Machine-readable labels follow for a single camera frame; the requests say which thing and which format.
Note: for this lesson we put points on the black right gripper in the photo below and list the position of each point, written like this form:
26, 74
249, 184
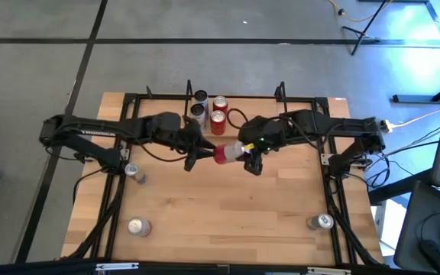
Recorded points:
264, 131

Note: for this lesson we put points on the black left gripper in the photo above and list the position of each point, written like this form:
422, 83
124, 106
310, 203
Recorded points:
189, 141

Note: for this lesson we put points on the silver and red beverage can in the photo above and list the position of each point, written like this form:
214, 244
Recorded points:
138, 226
227, 153

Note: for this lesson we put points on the red Coca-Cola can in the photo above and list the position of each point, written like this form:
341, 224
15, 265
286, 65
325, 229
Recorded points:
218, 124
220, 102

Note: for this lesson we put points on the white Celsius Arctic Vibe can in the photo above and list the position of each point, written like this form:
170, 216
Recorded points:
198, 111

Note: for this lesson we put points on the white slim can pink print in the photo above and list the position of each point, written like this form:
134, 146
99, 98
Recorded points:
201, 96

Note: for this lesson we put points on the blue and silver beverage can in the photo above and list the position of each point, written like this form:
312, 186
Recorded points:
132, 170

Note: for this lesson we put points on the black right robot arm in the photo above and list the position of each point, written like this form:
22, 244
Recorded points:
342, 128

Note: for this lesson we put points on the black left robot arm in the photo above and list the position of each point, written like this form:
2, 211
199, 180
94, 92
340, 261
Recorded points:
101, 128

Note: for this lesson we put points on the white power strip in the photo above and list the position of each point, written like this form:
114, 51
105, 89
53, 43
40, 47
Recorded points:
386, 126

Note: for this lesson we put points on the black tripod stand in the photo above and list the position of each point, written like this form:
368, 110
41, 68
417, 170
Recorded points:
363, 34

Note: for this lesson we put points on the black desk leg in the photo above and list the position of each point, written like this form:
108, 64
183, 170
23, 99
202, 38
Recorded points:
399, 186

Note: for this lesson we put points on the black stand foot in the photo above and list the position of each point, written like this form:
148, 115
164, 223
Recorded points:
415, 98

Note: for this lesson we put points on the dark grey desk mat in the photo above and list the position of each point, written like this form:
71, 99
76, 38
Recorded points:
415, 229

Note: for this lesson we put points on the black rig crossbar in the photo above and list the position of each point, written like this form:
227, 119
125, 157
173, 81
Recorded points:
33, 269

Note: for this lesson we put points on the black computer mouse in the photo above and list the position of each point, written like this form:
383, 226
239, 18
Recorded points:
437, 256

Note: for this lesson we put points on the black aluminium table frame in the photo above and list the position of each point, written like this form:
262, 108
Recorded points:
159, 96

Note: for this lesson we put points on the white metal bracket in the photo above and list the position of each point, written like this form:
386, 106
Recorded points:
117, 266
329, 271

